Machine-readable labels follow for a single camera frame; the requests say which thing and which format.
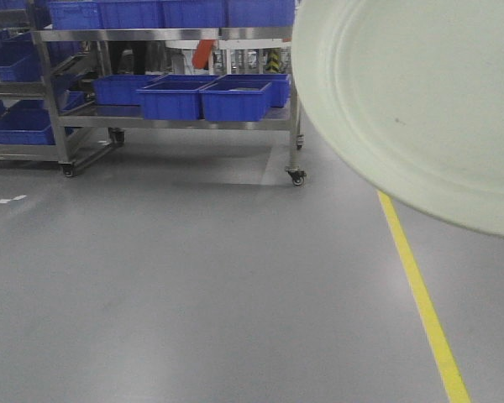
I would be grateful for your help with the green plate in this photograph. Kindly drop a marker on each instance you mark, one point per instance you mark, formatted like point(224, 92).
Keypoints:
point(410, 94)

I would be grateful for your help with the blue bin front right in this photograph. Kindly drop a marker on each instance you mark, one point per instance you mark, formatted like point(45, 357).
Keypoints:
point(236, 101)

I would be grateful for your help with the blue bin rear left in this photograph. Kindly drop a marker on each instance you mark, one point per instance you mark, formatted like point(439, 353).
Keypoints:
point(120, 90)

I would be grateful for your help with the blue bin top shelf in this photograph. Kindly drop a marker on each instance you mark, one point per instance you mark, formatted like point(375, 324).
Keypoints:
point(75, 15)

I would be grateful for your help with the blue bin front left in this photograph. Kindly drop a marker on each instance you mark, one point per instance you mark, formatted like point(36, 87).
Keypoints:
point(172, 100)

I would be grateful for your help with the blue bin rear right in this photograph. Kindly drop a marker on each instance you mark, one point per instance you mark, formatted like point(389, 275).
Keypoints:
point(280, 85)

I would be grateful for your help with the blue bin mid left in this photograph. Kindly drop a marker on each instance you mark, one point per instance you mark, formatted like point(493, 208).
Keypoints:
point(19, 58)

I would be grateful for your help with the blue bin lower left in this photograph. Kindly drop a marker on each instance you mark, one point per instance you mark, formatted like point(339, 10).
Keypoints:
point(26, 127)

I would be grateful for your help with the left steel shelf rack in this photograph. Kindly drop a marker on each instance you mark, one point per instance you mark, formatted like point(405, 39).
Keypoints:
point(51, 93)

